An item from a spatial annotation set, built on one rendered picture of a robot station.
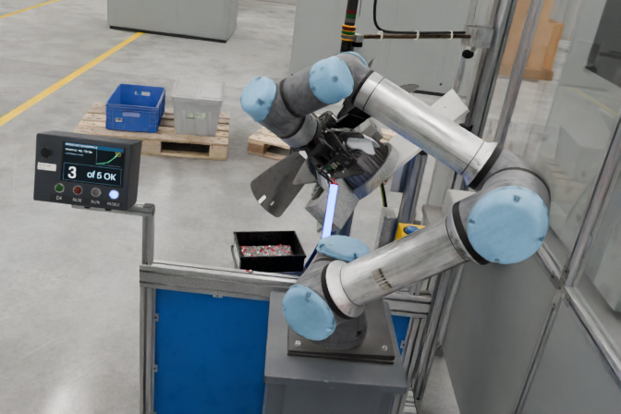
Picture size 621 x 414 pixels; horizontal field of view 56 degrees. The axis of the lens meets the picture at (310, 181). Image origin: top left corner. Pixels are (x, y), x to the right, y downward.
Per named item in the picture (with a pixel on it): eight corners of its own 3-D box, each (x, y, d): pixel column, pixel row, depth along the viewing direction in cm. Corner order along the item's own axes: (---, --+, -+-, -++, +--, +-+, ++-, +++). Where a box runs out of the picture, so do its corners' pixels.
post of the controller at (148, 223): (153, 260, 182) (154, 203, 174) (151, 265, 179) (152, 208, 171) (144, 259, 182) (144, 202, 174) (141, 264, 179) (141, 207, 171)
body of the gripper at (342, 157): (333, 185, 121) (298, 161, 112) (317, 159, 127) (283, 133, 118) (360, 161, 119) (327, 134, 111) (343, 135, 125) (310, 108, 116)
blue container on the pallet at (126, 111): (165, 111, 528) (166, 87, 519) (157, 134, 474) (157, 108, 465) (119, 106, 522) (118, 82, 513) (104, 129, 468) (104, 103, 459)
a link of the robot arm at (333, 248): (371, 287, 136) (379, 236, 131) (352, 319, 125) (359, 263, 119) (323, 273, 140) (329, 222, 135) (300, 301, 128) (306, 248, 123)
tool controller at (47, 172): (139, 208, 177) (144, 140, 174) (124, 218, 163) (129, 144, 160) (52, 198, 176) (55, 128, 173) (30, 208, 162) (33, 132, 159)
